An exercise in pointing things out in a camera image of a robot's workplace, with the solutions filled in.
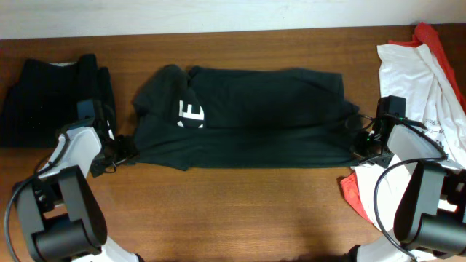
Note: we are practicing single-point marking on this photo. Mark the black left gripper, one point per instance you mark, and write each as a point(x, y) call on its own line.
point(127, 150)

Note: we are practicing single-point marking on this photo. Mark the dark green Nike t-shirt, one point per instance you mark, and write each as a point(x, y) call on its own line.
point(216, 118)

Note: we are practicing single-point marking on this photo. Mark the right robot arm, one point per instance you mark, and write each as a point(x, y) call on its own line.
point(430, 216)

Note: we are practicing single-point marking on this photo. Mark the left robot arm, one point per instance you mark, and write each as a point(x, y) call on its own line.
point(59, 216)

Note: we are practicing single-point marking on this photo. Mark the folded black clothes stack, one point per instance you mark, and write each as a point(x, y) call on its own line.
point(45, 99)

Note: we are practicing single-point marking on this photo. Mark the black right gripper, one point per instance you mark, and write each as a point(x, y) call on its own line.
point(381, 162)

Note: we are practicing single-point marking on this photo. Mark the red garment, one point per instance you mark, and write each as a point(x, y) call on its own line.
point(423, 34)

